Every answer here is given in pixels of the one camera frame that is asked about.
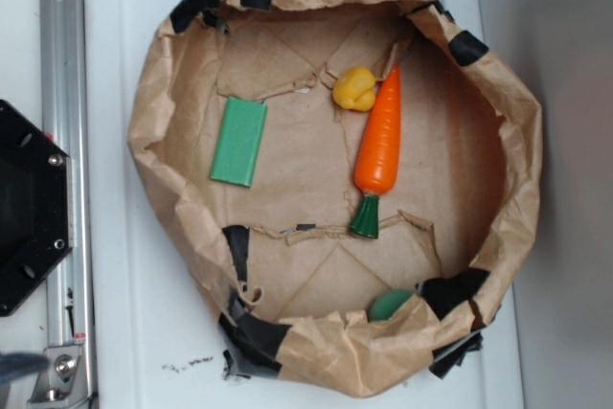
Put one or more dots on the brown paper bag bin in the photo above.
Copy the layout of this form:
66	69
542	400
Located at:
287	281

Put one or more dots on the yellow toy pepper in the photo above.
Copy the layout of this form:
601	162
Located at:
355	90

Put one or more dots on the green ball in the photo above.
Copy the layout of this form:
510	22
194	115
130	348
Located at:
386	304

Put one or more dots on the metal corner bracket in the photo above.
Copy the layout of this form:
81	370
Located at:
63	383

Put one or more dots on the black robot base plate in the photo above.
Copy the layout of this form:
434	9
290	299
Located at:
35	234

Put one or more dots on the white plastic tray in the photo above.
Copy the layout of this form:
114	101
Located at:
158	345

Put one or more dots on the aluminium extrusion rail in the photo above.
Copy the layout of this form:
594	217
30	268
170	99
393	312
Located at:
70	300

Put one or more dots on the orange toy carrot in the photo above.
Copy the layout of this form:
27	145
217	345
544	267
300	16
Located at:
376	168

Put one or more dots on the green rectangular block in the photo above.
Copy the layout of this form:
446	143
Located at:
238	142

